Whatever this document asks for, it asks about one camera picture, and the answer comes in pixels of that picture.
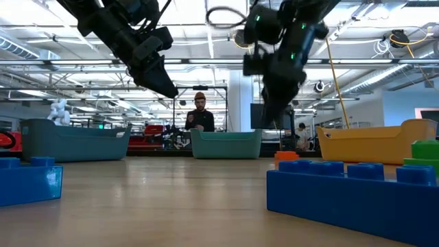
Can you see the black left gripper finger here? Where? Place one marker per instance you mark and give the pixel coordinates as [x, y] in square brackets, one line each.
[156, 80]

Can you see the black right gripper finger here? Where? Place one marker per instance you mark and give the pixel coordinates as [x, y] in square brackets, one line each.
[289, 92]
[271, 106]

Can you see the orange toy building block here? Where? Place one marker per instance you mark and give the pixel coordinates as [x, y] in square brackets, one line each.
[286, 156]

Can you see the blue toy building block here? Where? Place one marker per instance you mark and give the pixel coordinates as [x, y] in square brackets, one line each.
[31, 185]
[343, 202]

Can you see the green toy building block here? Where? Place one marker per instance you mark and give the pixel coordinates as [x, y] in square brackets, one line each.
[425, 151]

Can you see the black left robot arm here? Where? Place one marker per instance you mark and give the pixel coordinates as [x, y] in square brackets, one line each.
[96, 17]

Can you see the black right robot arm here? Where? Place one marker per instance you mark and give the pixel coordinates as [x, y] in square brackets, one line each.
[302, 37]

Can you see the black monitor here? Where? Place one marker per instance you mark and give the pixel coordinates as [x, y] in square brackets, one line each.
[256, 116]

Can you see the white building column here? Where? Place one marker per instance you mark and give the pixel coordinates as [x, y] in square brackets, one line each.
[240, 103]

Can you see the person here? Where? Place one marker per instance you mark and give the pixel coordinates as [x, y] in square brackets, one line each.
[200, 118]
[302, 137]

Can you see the red plastic storage bin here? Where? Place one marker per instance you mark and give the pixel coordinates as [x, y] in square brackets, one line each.
[144, 144]
[154, 130]

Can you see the turquoise plastic bin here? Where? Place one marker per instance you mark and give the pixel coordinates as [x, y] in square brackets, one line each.
[226, 144]

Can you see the yellow-orange plastic bin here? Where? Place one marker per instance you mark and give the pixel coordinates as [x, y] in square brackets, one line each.
[374, 140]

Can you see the dark blue plastic bin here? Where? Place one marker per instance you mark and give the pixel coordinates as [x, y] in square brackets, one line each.
[82, 145]

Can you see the white humanoid robot figure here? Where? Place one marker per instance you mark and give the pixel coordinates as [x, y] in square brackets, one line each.
[59, 113]

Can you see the pink-edged display screen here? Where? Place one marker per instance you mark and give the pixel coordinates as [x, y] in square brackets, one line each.
[428, 115]

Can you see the red item with black rim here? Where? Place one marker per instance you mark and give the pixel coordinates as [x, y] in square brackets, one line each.
[6, 140]

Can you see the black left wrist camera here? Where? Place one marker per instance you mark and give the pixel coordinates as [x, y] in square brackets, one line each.
[161, 37]

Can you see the black metal stand frame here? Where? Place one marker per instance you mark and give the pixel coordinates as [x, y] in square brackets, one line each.
[200, 88]

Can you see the black aluminium table frame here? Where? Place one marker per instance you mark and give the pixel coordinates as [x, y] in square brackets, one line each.
[154, 153]

